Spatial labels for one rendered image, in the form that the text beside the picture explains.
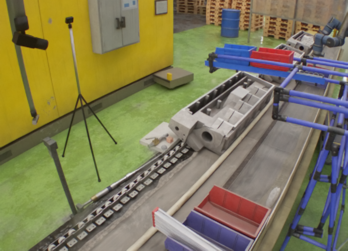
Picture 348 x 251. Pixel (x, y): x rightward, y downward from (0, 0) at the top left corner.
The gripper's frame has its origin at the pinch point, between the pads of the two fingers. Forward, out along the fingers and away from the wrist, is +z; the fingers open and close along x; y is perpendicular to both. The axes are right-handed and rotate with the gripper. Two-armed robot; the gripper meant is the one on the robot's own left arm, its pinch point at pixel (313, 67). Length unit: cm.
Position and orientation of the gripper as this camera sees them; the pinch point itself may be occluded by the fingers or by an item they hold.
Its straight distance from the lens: 321.9
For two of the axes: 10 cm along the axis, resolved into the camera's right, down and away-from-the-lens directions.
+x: -6.0, 4.1, -6.9
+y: -8.0, -3.1, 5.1
